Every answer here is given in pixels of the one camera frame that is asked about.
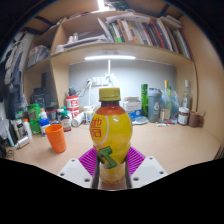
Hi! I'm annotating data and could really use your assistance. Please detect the black electronic device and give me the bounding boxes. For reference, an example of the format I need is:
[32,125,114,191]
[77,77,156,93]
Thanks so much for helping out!
[30,87,52,109]

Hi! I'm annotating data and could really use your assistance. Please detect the green transparent container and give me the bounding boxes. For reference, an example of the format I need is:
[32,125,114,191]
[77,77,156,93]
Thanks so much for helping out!
[27,103,42,122]

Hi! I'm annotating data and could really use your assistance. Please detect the grey shaker bottle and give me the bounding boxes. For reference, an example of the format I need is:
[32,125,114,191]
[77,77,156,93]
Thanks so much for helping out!
[147,87,163,124]

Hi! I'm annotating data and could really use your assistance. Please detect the white bottle with orange cap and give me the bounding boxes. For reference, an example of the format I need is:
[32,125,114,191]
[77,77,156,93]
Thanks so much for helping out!
[22,118,34,140]

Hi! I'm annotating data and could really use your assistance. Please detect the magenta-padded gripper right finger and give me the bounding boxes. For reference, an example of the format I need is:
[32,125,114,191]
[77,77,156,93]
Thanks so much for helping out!
[124,145,169,190]

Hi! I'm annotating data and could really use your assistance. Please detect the white and blue box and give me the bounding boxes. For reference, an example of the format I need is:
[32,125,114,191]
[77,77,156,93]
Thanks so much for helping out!
[122,96,143,122]

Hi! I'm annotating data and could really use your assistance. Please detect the hanging dark clothes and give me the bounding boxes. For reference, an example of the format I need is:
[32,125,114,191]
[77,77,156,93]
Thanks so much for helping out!
[0,31,34,118]

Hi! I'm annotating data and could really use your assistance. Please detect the wooden shelf unit with books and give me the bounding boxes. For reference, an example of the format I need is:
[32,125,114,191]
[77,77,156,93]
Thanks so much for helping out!
[23,0,199,111]

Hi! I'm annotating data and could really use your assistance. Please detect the orange plastic cup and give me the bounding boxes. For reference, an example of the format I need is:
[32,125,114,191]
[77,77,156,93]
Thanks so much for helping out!
[44,123,67,154]

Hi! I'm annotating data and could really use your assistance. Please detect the brown mug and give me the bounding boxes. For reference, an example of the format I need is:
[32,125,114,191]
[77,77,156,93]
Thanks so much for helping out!
[188,110,205,129]

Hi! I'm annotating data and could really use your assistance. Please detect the red and white canister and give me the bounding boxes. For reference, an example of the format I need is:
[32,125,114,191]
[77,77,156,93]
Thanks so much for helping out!
[64,94,80,118]

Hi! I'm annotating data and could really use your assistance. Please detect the clear glass bottle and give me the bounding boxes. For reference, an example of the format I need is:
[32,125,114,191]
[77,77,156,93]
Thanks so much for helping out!
[181,79,193,111]

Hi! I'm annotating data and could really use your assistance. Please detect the white power strip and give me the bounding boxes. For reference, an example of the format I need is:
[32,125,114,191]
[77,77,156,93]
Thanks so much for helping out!
[89,76,109,86]

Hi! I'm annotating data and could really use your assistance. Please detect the light blue hairbrush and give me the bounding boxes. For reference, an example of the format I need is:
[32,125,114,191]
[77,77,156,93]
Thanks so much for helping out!
[132,115,149,126]

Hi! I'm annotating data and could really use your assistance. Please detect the tall yellow-capped bottle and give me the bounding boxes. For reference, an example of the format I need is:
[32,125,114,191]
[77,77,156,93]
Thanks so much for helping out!
[162,79,172,122]

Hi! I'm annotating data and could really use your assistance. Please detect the small silver flask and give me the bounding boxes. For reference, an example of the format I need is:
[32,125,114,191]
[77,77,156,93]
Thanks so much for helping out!
[14,135,31,149]

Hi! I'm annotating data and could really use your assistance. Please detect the dark jar with white lid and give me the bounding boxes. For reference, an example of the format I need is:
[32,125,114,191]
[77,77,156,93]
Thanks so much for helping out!
[177,106,190,126]

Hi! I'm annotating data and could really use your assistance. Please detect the dark bottle with green cap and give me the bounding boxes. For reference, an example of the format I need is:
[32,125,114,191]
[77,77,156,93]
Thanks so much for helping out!
[59,110,72,133]

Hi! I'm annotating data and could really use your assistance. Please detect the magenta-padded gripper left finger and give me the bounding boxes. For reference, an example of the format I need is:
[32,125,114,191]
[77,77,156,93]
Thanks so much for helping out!
[57,147,101,190]

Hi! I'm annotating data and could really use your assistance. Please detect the tall green bottle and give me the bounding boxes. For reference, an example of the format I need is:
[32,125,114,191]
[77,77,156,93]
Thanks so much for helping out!
[140,83,150,118]

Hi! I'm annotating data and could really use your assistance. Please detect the white bottle with blue cap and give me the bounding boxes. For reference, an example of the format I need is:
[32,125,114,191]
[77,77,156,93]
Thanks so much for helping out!
[38,117,51,137]

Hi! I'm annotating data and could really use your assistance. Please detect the ceiling light tube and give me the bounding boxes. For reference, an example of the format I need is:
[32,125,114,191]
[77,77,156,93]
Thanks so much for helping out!
[97,0,107,11]

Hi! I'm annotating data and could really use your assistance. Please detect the yellow drink bottle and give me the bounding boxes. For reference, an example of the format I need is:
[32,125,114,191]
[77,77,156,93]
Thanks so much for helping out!
[89,87,134,186]

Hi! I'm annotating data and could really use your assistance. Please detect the white desk lamp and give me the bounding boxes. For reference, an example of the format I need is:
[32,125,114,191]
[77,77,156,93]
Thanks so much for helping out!
[84,54,137,88]

